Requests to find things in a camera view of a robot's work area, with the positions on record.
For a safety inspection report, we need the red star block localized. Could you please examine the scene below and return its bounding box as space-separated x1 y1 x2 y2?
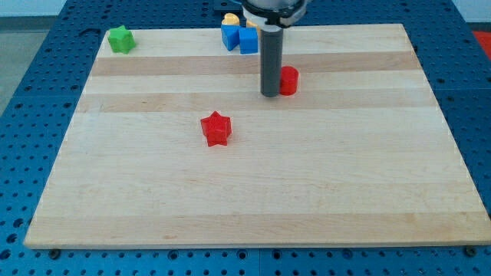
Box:
200 111 232 146

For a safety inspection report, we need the yellow block behind rod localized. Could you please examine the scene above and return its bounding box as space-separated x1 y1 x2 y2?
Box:
245 20 261 35

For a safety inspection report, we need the red object at edge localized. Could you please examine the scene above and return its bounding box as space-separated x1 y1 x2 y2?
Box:
473 31 491 59

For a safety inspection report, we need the green star block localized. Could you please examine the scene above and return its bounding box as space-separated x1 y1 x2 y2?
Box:
107 25 137 54

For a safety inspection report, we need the wooden board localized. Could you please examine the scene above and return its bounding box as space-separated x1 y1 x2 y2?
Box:
25 24 490 249

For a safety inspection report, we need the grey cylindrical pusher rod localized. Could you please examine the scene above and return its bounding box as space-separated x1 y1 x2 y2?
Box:
260 28 283 97

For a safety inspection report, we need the yellow heart block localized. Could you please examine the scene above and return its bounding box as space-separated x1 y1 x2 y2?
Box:
221 13 240 26

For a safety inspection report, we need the blue triangular block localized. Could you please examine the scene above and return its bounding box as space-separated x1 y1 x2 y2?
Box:
221 25 241 51

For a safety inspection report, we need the red cylinder block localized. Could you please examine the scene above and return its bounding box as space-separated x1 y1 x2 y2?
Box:
279 66 299 96

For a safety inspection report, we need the blue cube block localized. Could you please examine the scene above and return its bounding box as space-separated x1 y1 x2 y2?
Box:
239 28 259 54

